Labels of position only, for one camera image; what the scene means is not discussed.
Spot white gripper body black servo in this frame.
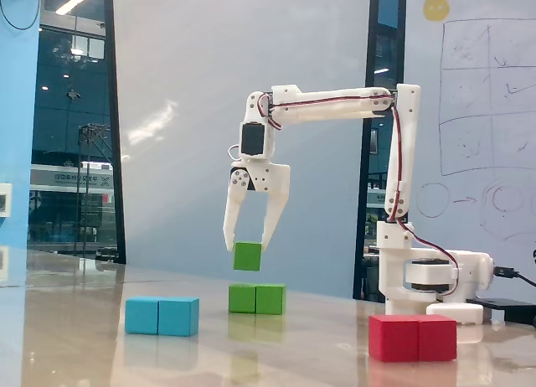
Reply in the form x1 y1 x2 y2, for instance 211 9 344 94
229 159 291 197

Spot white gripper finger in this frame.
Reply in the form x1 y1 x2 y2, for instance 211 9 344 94
224 167 253 252
260 192 291 252

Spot small green cube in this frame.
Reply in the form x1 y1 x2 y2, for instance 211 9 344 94
232 241 263 272

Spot long green block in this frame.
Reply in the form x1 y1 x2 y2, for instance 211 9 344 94
228 282 288 316

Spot long blue block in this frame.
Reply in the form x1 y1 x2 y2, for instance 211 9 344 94
124 297 200 337

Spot long red block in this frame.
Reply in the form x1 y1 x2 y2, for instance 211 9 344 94
368 313 458 363

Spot yellow round sticker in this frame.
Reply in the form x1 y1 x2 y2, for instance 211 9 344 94
421 0 451 22

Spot whiteboard with pen drawings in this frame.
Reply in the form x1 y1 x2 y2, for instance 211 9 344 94
404 0 536 304

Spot flat black box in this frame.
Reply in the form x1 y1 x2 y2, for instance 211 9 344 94
466 297 536 326

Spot red black forearm servo cable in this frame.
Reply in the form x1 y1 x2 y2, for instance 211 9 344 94
258 91 397 132

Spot black window frame post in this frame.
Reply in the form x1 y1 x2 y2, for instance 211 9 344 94
103 0 127 266

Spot black glass door frame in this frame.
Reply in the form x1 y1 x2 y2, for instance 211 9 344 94
353 0 407 302

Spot white wall socket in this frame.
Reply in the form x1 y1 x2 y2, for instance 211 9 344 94
0 183 13 217

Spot black usb cable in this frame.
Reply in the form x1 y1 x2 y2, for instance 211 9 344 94
492 266 536 288

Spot thin black hanging wire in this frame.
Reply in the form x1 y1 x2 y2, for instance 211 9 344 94
0 0 44 30

